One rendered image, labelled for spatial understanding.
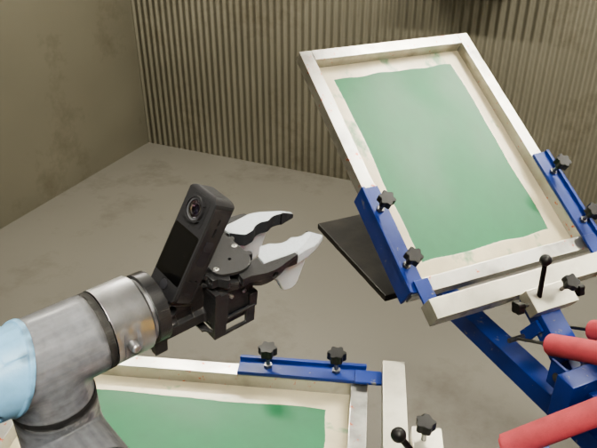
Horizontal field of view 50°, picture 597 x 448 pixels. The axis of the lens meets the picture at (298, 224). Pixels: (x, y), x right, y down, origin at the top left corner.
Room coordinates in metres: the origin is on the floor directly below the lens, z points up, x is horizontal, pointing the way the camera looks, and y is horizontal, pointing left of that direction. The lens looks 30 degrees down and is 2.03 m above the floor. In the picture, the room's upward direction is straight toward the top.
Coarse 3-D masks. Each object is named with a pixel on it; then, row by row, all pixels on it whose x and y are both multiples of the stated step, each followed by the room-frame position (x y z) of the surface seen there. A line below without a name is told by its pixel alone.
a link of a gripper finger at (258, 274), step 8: (288, 256) 0.55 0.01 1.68; (296, 256) 0.56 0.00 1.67; (256, 264) 0.54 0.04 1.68; (264, 264) 0.54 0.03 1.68; (272, 264) 0.54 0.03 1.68; (280, 264) 0.54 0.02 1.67; (288, 264) 0.55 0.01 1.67; (248, 272) 0.52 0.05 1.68; (256, 272) 0.52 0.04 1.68; (264, 272) 0.52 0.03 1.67; (272, 272) 0.53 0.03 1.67; (280, 272) 0.54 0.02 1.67; (240, 280) 0.52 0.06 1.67; (248, 280) 0.52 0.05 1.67; (256, 280) 0.52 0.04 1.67; (264, 280) 0.52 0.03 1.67; (272, 280) 0.53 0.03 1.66
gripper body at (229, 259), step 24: (216, 264) 0.53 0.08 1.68; (240, 264) 0.53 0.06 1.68; (144, 288) 0.48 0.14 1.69; (216, 288) 0.51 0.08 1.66; (240, 288) 0.53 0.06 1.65; (168, 312) 0.47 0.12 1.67; (192, 312) 0.51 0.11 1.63; (216, 312) 0.51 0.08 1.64; (240, 312) 0.53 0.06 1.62; (168, 336) 0.47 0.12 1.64; (216, 336) 0.51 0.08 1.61
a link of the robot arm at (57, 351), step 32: (32, 320) 0.42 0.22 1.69; (64, 320) 0.43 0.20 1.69; (96, 320) 0.44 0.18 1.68; (0, 352) 0.39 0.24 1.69; (32, 352) 0.39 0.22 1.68; (64, 352) 0.41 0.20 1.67; (96, 352) 0.42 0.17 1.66; (0, 384) 0.37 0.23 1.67; (32, 384) 0.38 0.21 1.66; (64, 384) 0.40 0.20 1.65; (0, 416) 0.36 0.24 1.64; (32, 416) 0.39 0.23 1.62; (64, 416) 0.39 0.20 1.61
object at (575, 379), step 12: (552, 360) 1.10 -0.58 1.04; (552, 372) 1.09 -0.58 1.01; (564, 372) 1.05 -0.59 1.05; (576, 372) 1.05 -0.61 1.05; (588, 372) 1.05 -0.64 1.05; (552, 384) 1.09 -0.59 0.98; (564, 384) 1.03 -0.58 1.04; (576, 384) 1.02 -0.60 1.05; (588, 384) 1.02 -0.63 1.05; (552, 396) 1.05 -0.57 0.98; (564, 396) 1.02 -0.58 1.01; (576, 396) 1.01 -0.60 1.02; (588, 396) 1.02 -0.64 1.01; (552, 408) 1.04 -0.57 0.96; (564, 408) 1.01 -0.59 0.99
